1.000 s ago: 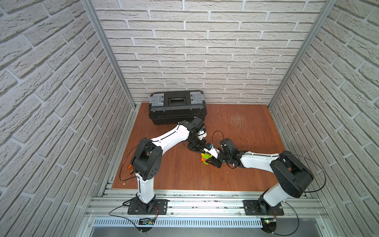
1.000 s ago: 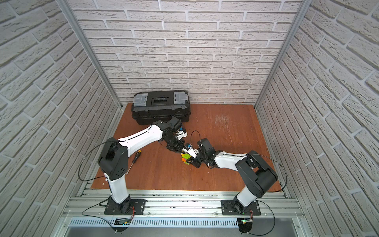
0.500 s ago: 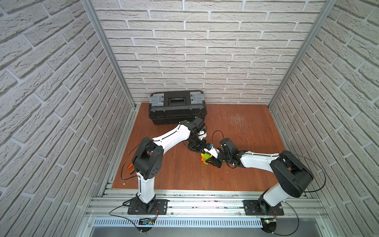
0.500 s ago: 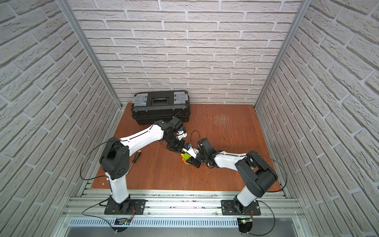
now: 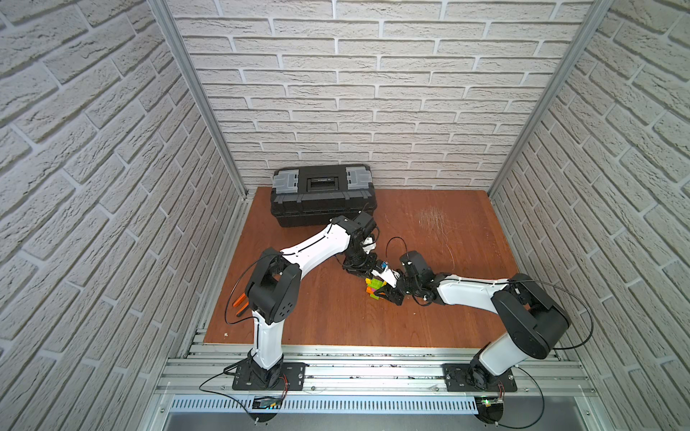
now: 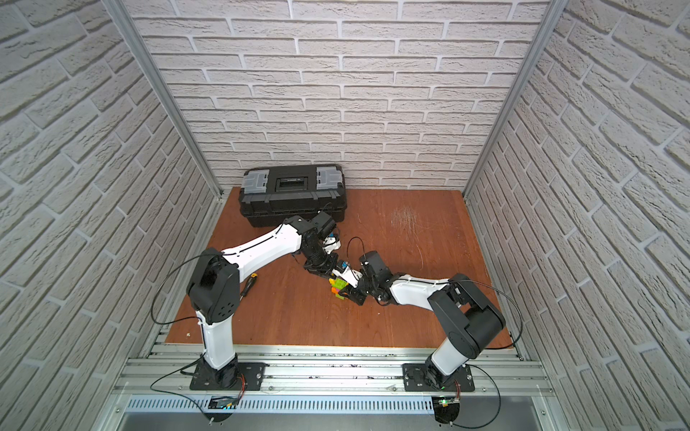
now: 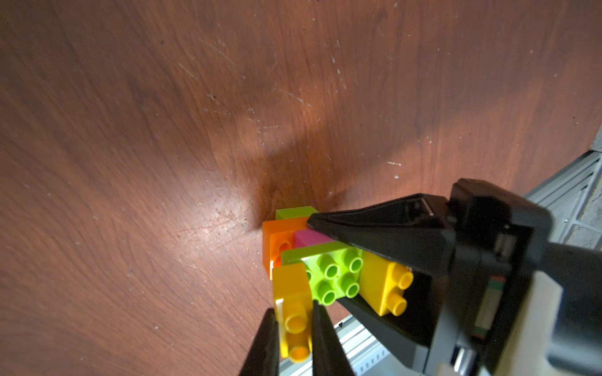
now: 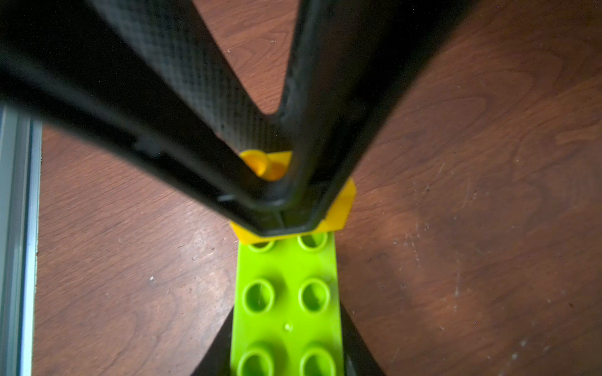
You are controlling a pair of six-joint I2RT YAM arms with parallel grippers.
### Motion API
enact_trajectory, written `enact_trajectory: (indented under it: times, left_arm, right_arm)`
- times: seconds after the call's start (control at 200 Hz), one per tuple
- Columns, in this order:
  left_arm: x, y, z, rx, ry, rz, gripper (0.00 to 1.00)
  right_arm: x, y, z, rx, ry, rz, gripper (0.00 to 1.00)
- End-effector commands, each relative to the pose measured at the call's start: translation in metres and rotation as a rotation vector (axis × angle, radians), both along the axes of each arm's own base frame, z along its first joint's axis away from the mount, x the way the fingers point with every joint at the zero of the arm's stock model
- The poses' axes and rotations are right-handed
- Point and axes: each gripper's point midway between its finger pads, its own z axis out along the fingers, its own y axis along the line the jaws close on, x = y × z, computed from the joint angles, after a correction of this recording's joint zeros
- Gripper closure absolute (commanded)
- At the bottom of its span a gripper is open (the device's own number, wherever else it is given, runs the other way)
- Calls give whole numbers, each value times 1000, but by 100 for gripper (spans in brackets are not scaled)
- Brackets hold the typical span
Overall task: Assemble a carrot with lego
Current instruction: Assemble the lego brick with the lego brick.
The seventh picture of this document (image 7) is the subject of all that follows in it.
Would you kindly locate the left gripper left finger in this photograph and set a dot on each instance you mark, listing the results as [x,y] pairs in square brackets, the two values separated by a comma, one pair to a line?
[264,356]

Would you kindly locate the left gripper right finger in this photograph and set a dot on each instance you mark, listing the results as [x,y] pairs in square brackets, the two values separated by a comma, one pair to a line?
[328,355]

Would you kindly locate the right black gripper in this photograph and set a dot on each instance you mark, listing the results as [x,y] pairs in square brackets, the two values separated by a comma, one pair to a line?
[500,239]

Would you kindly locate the yellow small lego brick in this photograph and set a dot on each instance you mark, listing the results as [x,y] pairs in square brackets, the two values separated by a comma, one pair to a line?
[383,283]
[293,306]

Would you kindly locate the green long lego brick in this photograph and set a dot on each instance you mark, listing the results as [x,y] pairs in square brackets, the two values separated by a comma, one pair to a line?
[333,269]

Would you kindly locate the pink lego brick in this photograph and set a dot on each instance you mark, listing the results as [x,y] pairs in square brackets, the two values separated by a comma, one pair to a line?
[308,238]

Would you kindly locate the small green lego brick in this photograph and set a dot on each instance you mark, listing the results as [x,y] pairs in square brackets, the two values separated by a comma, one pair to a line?
[293,213]

